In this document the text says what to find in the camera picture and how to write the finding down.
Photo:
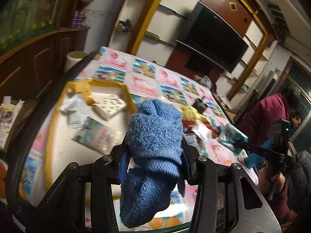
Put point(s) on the white dotted tissue pack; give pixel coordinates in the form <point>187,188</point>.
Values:
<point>110,106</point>

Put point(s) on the white plastic wipes pack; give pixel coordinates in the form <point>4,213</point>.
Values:
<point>76,110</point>

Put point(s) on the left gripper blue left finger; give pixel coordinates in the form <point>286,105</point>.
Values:
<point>124,161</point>

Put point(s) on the black flat television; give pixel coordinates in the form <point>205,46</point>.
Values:
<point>211,36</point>

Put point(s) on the white and gold shelf unit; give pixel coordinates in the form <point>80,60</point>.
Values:
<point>164,32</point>

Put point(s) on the purple bottles on cabinet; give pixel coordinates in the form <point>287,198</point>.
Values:
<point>78,19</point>

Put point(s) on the white roll with green top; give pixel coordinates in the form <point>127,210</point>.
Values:
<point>73,58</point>

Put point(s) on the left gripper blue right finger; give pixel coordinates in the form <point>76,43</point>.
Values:
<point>188,157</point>

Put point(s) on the dark blue knitted towel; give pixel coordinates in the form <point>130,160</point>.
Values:
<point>154,139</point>

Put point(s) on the stack of papers on cabinet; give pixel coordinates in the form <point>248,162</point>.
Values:
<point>9,113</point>

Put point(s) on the dark wooden cabinet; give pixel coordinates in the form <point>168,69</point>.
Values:
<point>29,70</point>

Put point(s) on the colourful printed tablecloth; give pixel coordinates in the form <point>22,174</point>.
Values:
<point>134,80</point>

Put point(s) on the yellow cardboard box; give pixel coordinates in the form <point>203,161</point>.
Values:
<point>91,117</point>

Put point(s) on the yellow fluffy towel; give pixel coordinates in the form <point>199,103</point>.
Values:
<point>191,115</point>

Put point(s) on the teal tissue pack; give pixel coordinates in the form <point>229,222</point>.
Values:
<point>229,135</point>

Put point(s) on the person in maroon jacket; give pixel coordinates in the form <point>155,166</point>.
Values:
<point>284,182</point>

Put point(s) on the red shiny pouch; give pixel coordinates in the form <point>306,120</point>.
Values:
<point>189,125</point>

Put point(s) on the white clear packet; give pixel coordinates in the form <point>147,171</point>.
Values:
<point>95,136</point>

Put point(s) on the flower mural panel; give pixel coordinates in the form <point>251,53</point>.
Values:
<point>21,20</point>

